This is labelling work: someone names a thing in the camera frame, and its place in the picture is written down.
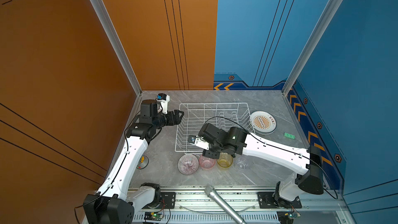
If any aluminium front rail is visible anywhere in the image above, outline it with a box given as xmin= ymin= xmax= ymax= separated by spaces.
xmin=81 ymin=188 xmax=357 ymax=224

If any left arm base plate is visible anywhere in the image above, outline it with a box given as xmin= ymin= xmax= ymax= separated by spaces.
xmin=143 ymin=191 xmax=176 ymax=209

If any white wire dish rack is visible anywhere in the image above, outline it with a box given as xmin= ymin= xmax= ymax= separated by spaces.
xmin=175 ymin=103 xmax=255 ymax=154

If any circuit board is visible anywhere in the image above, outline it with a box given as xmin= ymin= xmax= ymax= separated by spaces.
xmin=277 ymin=212 xmax=301 ymax=224
xmin=143 ymin=212 xmax=164 ymax=223

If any pink plastic cup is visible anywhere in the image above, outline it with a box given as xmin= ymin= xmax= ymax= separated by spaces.
xmin=199 ymin=156 xmax=216 ymax=170

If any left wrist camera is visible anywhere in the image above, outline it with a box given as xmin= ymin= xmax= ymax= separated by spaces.
xmin=157 ymin=93 xmax=170 ymax=114

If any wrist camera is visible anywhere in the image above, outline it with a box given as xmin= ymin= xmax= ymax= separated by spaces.
xmin=157 ymin=93 xmax=170 ymax=114
xmin=187 ymin=135 xmax=209 ymax=150

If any left circuit board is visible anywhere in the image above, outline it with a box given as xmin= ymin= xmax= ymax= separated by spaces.
xmin=143 ymin=212 xmax=164 ymax=223

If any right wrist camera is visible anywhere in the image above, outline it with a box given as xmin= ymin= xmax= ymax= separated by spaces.
xmin=187 ymin=135 xmax=209 ymax=150

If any right circuit board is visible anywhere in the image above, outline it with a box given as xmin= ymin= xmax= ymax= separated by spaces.
xmin=277 ymin=212 xmax=301 ymax=224

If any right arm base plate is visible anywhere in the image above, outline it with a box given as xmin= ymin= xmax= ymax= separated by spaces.
xmin=257 ymin=192 xmax=302 ymax=209

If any green plastic block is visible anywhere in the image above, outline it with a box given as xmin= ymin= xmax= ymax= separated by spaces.
xmin=284 ymin=133 xmax=295 ymax=140

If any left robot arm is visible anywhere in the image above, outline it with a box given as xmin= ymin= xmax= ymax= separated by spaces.
xmin=81 ymin=93 xmax=184 ymax=224

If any yellow plastic cup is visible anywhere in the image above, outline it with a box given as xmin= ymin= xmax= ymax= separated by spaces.
xmin=217 ymin=152 xmax=233 ymax=169

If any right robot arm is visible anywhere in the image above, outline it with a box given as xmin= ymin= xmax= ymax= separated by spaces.
xmin=188 ymin=123 xmax=324 ymax=208

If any clear plastic cup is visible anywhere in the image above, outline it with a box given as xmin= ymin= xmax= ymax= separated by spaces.
xmin=235 ymin=157 xmax=250 ymax=170

